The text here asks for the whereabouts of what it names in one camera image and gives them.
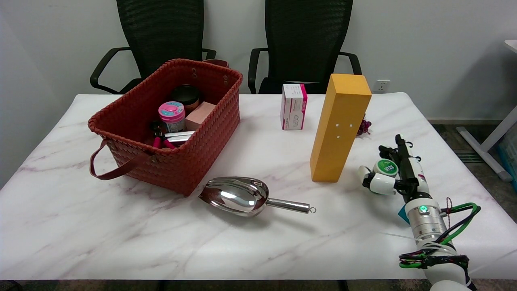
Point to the green gum jar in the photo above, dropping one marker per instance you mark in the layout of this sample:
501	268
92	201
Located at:
385	167

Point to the pale pink block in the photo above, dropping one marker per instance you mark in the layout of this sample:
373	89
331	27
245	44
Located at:
200	114

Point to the shiny metal scoop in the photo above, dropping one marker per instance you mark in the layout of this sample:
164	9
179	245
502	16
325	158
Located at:
238	197

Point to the silver metal tin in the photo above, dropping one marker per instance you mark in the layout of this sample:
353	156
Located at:
179	137

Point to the dark jar with black lid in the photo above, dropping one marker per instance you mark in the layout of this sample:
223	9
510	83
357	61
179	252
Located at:
186	96

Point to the black mesh office chair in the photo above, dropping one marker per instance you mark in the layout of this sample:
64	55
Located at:
161	40
307	40

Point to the white side desk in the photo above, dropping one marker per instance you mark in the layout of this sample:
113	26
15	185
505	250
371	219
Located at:
494	137

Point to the purple grape bunch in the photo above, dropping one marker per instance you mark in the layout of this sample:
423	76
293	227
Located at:
364	127

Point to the tall yellow box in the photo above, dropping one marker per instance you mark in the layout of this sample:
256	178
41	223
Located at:
339	129

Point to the teal cube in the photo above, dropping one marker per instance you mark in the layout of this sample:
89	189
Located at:
403	214

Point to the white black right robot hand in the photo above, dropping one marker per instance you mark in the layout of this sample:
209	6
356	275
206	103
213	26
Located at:
406	178

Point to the blue storage bin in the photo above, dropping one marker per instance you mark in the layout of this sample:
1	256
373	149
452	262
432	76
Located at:
509	157

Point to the white wall socket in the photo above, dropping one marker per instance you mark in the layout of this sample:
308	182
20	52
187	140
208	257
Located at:
381	85

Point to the pink lid jar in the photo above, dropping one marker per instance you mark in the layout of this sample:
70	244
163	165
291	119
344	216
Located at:
172	116

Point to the pink and white carton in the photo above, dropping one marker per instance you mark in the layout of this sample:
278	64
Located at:
293	107

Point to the red woven basket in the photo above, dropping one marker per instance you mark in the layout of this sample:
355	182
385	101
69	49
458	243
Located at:
141	121

